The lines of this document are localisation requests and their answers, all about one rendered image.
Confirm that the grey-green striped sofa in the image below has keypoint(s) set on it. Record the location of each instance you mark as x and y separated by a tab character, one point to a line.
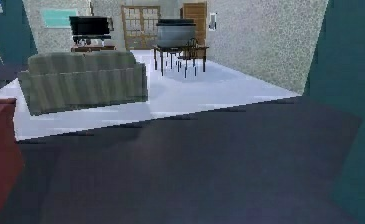
83	83

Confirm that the brown wooden room door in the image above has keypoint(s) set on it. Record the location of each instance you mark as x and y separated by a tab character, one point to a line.
197	16

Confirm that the dark wooden chair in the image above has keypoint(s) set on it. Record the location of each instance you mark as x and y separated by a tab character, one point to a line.
189	53

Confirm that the brown television stand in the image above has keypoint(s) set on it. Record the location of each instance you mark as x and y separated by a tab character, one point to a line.
93	48

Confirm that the reddish brown wooden cabinet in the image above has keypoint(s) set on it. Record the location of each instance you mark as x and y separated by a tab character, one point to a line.
1	150

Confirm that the black television set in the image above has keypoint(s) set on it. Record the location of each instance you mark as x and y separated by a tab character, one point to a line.
89	26

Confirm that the teal framed wall picture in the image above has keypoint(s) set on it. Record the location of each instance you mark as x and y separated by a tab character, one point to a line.
58	17

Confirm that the dark brown wooden table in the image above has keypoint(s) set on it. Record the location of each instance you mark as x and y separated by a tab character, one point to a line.
163	50

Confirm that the brown wooden shelf unit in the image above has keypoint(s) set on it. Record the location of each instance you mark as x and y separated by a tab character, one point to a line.
140	26

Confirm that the white framed wall picture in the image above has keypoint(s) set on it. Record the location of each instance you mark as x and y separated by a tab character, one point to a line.
212	21

